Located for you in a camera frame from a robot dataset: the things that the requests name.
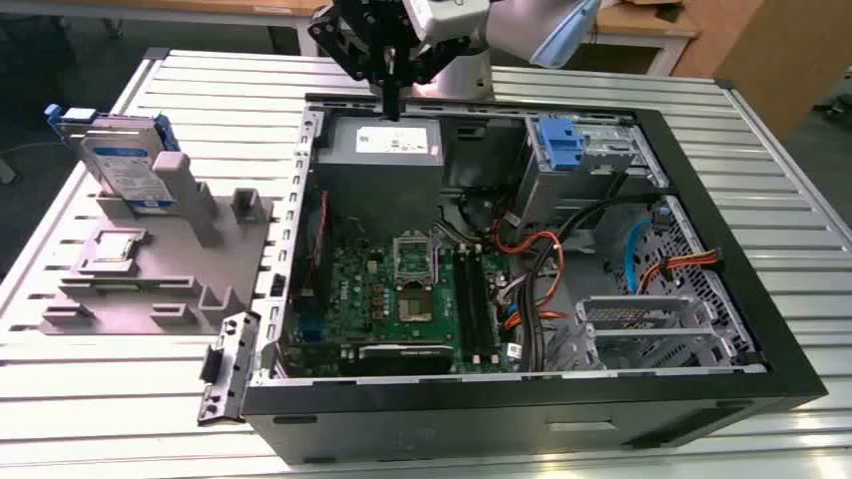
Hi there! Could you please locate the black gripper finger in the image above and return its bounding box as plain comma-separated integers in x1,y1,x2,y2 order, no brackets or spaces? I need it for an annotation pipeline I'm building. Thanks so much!
306,4,395,123
393,43,461,123

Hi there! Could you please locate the hard disk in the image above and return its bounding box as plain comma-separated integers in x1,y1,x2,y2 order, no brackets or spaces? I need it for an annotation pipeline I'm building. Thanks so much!
42,103,185,221

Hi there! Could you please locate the blue wire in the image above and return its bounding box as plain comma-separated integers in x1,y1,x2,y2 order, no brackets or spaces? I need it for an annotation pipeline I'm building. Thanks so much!
622,204,671,296

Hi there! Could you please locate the red yellow power wire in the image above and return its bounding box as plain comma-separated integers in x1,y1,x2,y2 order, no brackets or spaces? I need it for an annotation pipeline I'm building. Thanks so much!
641,246,726,293

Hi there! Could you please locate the metal disk bay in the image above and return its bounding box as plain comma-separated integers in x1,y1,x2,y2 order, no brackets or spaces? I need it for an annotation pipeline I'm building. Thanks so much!
543,293,757,373

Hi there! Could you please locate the grey power supply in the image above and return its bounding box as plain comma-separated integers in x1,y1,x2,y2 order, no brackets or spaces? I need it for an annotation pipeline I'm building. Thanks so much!
311,115,445,240

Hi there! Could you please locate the blue plastic drive latch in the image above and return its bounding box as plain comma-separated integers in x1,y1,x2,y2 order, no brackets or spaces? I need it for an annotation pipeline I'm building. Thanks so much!
537,117,586,172

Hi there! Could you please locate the metal socket cover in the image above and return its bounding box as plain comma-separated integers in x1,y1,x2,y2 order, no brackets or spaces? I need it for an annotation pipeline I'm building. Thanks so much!
390,230,441,290

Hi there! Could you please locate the metal optical drive cage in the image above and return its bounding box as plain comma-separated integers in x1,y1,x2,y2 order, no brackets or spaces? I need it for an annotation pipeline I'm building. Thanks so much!
514,114,670,236

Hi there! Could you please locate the green motherboard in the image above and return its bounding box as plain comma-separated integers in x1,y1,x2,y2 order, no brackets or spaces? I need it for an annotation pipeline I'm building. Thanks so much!
282,234,526,378

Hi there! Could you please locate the CPU socket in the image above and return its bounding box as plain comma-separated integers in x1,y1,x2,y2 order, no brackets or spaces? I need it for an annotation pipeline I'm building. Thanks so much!
395,288,445,326

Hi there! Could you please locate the black RAM slot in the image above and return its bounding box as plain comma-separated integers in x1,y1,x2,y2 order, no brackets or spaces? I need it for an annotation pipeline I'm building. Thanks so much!
471,242,501,365
454,242,483,365

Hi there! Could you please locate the grey parts rack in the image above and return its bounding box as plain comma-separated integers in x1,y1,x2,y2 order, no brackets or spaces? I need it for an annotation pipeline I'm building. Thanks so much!
37,152,278,336

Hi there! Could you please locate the silver CPU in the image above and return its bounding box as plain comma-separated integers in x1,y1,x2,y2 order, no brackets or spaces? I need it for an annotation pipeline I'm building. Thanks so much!
91,233,139,261

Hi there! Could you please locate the black graphics card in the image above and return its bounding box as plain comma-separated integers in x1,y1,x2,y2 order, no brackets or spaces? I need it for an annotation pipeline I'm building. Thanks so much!
355,341,457,376

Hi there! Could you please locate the green RAM stick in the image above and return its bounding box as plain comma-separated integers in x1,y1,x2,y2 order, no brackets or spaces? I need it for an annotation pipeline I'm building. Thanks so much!
83,278,175,292

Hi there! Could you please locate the wooden cabinet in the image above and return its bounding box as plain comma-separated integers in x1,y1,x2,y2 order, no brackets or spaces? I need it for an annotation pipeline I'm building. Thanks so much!
670,0,852,144

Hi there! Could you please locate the grey expansion card retainer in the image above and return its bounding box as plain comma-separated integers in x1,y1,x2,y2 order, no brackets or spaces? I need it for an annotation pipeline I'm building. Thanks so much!
195,308,265,428

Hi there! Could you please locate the black PC case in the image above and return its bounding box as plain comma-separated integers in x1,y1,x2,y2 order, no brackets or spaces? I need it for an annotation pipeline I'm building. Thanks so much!
238,92,830,465

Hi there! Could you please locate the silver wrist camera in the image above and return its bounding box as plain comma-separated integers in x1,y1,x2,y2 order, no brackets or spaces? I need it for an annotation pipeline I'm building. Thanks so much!
403,0,497,49

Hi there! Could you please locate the thin red wire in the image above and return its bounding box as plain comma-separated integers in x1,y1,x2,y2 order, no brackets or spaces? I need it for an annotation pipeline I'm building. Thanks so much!
299,189,330,296

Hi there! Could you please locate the wooden desk white frame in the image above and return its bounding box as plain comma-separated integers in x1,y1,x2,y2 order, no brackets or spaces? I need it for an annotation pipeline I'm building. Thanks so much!
38,0,699,76

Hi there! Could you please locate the orange wire bundle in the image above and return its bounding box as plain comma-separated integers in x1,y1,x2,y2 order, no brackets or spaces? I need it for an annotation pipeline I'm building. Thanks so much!
490,192,566,330

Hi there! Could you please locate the black cable bundle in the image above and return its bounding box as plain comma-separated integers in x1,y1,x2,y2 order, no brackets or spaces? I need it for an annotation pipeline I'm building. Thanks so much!
517,192,670,373

